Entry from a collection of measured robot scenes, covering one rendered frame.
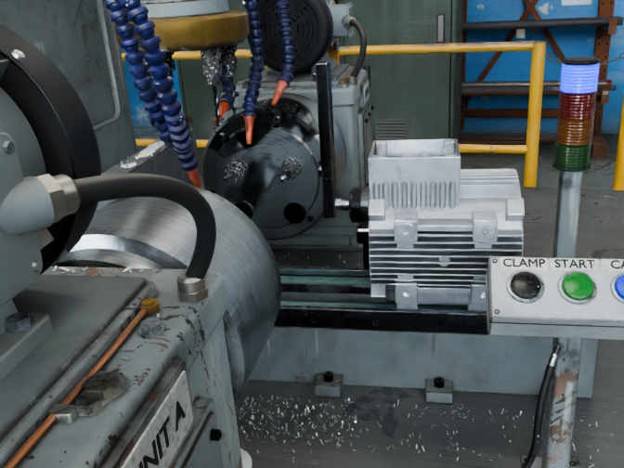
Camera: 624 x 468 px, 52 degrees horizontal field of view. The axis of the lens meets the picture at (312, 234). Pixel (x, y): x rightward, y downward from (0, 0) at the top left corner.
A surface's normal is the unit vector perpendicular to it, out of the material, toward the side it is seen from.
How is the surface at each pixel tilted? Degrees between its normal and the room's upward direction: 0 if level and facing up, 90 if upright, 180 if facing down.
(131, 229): 9
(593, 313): 38
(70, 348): 0
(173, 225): 24
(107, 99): 90
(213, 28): 90
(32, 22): 90
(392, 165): 90
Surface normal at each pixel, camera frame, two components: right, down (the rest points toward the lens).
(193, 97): -0.30, 0.36
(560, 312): -0.16, -0.50
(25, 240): 0.98, 0.01
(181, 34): 0.18, 0.35
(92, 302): -0.06, -0.93
